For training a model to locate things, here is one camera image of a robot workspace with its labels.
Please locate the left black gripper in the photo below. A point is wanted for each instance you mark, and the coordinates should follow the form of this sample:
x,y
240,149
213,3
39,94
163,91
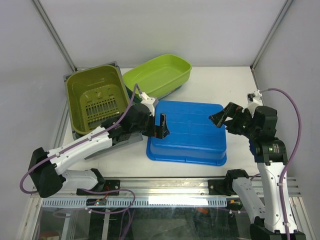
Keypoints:
x,y
158,131

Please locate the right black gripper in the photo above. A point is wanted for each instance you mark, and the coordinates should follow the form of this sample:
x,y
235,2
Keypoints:
x,y
232,110

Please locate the large blue plastic container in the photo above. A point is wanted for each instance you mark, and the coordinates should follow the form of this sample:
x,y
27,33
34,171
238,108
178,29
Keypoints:
x,y
193,138

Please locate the lime green plastic tub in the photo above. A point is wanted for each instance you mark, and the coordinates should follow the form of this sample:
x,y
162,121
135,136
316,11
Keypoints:
x,y
159,76

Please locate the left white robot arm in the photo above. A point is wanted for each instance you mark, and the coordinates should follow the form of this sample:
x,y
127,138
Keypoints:
x,y
50,170

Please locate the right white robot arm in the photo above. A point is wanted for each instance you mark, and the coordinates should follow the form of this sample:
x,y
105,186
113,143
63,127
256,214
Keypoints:
x,y
271,218

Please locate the teal plastic tub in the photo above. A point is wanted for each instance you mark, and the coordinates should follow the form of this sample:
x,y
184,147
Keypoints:
x,y
138,100

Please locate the olive green slotted basket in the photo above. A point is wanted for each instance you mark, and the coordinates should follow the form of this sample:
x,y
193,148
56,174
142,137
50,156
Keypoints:
x,y
94,95

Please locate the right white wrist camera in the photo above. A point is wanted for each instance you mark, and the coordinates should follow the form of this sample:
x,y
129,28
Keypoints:
x,y
254,100

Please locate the aluminium front rail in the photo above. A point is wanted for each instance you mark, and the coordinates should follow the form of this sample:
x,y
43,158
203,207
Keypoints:
x,y
190,187

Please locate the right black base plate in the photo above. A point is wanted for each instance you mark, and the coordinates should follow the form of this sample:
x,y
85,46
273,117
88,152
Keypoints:
x,y
218,187

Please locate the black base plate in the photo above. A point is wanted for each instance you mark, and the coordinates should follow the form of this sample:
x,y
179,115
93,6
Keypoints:
x,y
218,187
109,185

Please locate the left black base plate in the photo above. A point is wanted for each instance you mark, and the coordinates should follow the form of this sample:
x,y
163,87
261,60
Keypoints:
x,y
109,185

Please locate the white slotted cable duct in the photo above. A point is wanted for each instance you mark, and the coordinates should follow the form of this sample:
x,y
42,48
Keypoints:
x,y
139,202

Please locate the right aluminium corner post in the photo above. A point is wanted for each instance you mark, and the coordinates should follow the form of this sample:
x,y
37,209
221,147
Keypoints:
x,y
278,20

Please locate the aluminium corner post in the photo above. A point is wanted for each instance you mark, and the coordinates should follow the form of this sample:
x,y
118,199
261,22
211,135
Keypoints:
x,y
53,33
278,20

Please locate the left aluminium corner post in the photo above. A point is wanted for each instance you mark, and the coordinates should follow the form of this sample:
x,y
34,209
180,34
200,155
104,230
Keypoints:
x,y
53,33

